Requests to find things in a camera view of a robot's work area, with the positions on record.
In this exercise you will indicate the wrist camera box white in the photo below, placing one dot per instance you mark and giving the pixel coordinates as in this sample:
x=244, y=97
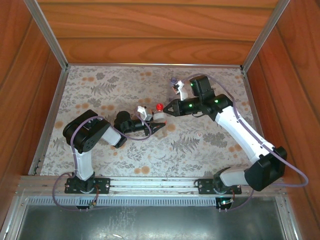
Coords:
x=182, y=93
x=143, y=111

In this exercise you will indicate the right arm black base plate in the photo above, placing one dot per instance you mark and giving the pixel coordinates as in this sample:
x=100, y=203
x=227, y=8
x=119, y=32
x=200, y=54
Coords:
x=203, y=186

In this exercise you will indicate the white bottle cap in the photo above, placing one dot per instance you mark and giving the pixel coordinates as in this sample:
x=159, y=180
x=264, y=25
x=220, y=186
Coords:
x=199, y=134

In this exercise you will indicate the black controller board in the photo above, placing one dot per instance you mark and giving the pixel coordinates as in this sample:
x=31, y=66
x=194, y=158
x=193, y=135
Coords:
x=81, y=207
x=225, y=202

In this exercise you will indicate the aluminium mounting rail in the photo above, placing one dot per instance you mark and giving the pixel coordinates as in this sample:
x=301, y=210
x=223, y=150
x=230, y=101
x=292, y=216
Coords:
x=155, y=183

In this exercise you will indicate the aluminium frame crossbar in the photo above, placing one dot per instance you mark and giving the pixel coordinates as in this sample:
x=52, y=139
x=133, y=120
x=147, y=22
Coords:
x=155, y=65

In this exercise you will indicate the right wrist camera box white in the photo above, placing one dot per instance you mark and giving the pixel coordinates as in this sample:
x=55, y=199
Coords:
x=182, y=93

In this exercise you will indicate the clear purple-tinted bottle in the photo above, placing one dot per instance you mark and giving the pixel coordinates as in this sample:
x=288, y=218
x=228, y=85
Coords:
x=172, y=83

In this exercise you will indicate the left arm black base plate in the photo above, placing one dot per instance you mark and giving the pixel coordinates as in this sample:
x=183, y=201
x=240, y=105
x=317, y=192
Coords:
x=102, y=186

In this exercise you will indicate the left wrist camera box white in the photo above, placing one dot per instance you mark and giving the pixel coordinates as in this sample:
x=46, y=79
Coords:
x=143, y=111

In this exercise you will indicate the shiny metal sheet panel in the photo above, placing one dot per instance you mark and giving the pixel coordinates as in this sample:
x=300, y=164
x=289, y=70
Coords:
x=150, y=222

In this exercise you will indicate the aluminium frame side rail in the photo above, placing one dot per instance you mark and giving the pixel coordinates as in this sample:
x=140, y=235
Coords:
x=250, y=100
x=58, y=100

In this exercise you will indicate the clear bottle with red label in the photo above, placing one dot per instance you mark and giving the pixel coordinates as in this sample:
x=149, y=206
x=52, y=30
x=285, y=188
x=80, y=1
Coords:
x=158, y=117

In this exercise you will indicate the floral tablecloth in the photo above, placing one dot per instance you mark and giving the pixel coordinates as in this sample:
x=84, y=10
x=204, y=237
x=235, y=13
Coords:
x=150, y=155

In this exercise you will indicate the red bottle cap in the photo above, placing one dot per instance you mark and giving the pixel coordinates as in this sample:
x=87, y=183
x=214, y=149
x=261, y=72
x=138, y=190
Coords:
x=159, y=107

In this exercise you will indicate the aluminium frame post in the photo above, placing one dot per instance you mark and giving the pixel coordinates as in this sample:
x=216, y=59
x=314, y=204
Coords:
x=47, y=35
x=265, y=35

